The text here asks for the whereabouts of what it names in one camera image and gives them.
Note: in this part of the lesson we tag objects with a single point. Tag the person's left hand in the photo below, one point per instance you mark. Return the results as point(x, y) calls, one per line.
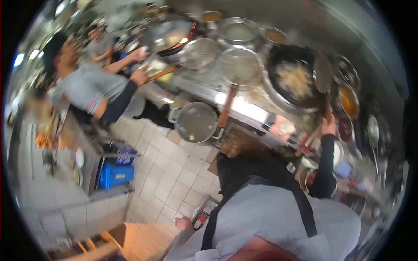
point(183, 224)

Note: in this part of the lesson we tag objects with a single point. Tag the person's right hand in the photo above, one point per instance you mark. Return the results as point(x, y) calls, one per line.
point(329, 125)

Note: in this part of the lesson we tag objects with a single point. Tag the person's right fingers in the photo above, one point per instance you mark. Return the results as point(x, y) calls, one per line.
point(325, 121)

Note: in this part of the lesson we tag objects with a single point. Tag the person's left fingers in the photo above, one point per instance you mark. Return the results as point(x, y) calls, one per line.
point(179, 222)

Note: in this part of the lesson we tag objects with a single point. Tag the small bowl of red sauce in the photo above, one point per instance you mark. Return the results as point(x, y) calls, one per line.
point(345, 129)

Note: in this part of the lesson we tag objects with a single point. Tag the bowl of orange sauce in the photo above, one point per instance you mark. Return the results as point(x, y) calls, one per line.
point(348, 101)

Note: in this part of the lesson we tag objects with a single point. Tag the pink and white rag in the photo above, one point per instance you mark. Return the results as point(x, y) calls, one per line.
point(283, 128)

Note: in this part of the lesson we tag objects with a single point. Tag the black wok with fried rice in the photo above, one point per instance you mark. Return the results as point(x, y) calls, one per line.
point(295, 80)

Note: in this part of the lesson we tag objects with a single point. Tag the steel bowl with red paste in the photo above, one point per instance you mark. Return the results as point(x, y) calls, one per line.
point(311, 178)

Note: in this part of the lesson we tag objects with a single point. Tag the large blue plastic crate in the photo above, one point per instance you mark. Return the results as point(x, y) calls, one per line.
point(116, 176)

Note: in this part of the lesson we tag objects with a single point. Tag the small blue plastic crate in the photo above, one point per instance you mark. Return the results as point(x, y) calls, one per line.
point(126, 157)

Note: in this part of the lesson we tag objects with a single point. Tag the steel cooking range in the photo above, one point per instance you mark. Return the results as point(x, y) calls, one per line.
point(241, 104)

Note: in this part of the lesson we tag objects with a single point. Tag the person's body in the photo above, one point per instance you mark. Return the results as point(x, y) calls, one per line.
point(277, 222)

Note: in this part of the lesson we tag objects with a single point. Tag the small bowl of brown sauce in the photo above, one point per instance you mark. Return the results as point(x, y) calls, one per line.
point(275, 36)

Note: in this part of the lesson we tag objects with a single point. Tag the steel prep counter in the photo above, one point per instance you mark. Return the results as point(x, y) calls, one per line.
point(81, 163)

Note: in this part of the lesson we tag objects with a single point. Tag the steel pot of water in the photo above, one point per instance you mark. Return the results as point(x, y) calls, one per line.
point(237, 32)

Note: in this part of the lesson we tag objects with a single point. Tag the round steel strainer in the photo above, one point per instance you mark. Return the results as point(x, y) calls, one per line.
point(199, 53)

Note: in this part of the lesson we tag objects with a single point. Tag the steel wok over flame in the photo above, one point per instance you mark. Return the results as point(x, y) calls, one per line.
point(166, 34)

